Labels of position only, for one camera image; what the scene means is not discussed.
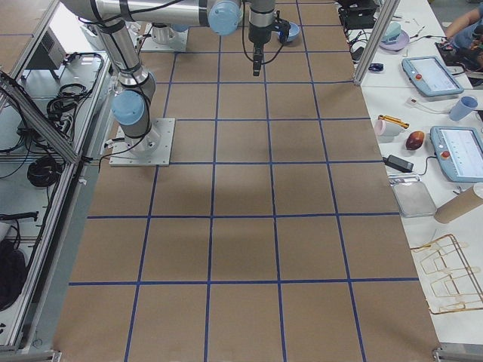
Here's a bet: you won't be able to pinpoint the near blue teach pendant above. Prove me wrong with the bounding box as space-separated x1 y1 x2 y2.
429 126 482 183

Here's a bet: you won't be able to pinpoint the far blue teach pendant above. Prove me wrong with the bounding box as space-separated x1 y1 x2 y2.
401 56 464 97

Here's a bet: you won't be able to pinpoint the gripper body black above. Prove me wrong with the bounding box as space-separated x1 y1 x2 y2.
248 24 272 57

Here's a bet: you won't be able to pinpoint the silver metal tray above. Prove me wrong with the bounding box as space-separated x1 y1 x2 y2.
388 173 436 218

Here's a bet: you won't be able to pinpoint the black power adapter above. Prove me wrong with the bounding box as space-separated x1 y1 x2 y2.
383 155 414 173

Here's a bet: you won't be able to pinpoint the blue teach pendant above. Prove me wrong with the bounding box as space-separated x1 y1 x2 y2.
429 126 482 183
401 56 464 97

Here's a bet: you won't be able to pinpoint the cardboard tube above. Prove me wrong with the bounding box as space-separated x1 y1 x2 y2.
434 183 482 224

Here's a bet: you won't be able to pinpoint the aluminium frame post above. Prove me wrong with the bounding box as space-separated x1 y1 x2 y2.
353 0 400 85

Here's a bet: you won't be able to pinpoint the coiled black cables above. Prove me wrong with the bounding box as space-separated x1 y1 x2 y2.
26 155 63 188

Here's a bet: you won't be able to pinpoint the small blue device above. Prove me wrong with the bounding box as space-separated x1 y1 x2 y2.
368 63 384 72

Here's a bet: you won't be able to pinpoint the purple plate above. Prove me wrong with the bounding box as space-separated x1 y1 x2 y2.
379 30 410 51

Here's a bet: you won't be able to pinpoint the blue bowl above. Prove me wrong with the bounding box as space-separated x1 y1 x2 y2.
278 22 300 44

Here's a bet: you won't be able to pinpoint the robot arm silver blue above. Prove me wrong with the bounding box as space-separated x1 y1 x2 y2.
63 1 245 154
152 23 189 44

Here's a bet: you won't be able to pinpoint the light blue plastic cup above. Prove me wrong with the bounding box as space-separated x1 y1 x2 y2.
449 96 478 121

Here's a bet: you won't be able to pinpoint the person in blue shirt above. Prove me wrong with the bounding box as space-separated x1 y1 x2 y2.
445 5 482 48

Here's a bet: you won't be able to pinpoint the teal sponge block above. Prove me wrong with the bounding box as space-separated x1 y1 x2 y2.
381 22 401 44

